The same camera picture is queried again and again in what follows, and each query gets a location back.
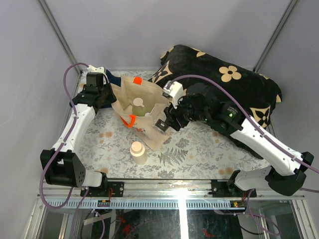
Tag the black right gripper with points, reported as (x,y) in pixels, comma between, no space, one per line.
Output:
(171,113)

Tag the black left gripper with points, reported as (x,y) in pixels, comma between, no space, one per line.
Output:
(112,98)

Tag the square glass perfume bottle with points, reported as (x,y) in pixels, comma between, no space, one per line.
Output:
(162,125)

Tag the green lotion pump bottle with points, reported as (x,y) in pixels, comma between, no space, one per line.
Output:
(139,108)

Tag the beige canvas tote bag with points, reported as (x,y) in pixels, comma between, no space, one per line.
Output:
(155,103)

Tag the peach cylindrical bottle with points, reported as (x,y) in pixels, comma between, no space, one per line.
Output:
(138,153)

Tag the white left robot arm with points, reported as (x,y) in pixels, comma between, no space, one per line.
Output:
(61,163)

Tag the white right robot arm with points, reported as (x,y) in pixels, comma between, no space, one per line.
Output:
(286,171)

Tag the dark blue cloth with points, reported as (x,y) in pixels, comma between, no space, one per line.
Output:
(113,79)

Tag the floral patterned table mat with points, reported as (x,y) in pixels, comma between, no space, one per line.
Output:
(194,152)

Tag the black floral plush blanket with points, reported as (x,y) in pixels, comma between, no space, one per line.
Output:
(256,93)

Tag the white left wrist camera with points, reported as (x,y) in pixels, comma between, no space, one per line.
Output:
(93,69)

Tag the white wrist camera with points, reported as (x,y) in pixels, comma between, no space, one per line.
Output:
(93,69)
(173,91)

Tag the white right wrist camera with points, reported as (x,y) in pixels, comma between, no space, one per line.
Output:
(173,91)

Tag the aluminium mounting rail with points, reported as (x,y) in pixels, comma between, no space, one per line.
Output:
(166,189)

